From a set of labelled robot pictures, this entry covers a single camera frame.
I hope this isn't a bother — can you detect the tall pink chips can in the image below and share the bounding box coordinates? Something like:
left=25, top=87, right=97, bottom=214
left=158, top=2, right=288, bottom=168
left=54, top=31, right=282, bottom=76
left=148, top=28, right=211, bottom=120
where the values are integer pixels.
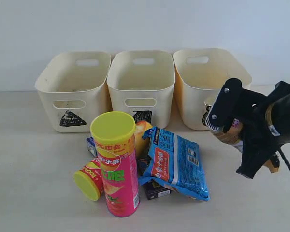
left=90, top=111, right=140, bottom=218

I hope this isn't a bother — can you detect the cream bin with square mark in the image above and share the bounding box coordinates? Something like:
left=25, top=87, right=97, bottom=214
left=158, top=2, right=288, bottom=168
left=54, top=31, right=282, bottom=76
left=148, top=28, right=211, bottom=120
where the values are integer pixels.
left=107, top=50, right=175, bottom=128

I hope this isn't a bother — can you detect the cream bin with triangle mark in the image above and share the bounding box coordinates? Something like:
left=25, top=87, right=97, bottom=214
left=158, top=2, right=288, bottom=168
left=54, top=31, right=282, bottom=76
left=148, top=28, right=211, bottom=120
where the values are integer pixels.
left=35, top=51, right=112, bottom=132

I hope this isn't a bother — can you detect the purple juice carton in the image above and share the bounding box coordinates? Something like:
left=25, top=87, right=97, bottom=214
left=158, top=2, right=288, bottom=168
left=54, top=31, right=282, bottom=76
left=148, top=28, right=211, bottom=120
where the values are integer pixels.
left=137, top=157, right=172, bottom=201

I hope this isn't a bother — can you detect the orange snack bag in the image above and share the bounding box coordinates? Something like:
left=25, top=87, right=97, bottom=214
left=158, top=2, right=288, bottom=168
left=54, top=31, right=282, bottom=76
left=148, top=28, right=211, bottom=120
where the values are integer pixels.
left=202, top=97, right=243, bottom=152

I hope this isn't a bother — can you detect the blue noodle packet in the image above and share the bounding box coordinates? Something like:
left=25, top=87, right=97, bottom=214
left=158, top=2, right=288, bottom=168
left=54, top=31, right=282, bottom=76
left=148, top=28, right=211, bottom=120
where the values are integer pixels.
left=139, top=127, right=210, bottom=201

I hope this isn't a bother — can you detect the blue white milk carton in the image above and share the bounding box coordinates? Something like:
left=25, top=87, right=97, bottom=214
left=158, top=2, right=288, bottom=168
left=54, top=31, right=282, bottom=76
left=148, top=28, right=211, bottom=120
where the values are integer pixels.
left=86, top=137, right=97, bottom=157

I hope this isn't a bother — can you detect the cream bin with circle mark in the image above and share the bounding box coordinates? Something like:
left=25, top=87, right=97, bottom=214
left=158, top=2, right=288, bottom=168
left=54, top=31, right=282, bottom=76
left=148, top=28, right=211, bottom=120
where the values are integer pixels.
left=173, top=48, right=252, bottom=131

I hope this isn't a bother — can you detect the yellow chips can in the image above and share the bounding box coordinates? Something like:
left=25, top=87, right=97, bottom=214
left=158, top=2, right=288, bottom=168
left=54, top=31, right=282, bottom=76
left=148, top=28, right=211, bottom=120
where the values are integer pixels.
left=134, top=120, right=154, bottom=160

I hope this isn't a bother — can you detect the small red chips can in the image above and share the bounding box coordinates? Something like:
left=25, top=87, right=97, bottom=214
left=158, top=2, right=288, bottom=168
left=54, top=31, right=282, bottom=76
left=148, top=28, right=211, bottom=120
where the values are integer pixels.
left=73, top=158, right=104, bottom=201

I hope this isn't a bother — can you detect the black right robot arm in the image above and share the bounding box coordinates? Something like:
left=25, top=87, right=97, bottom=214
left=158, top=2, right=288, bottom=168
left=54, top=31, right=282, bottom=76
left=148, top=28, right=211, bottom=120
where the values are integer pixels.
left=203, top=78, right=290, bottom=179

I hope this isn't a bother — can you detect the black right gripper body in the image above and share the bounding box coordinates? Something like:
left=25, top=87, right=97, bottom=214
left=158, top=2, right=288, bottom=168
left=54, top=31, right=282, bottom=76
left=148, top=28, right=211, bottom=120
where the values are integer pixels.
left=230, top=81, right=290, bottom=160

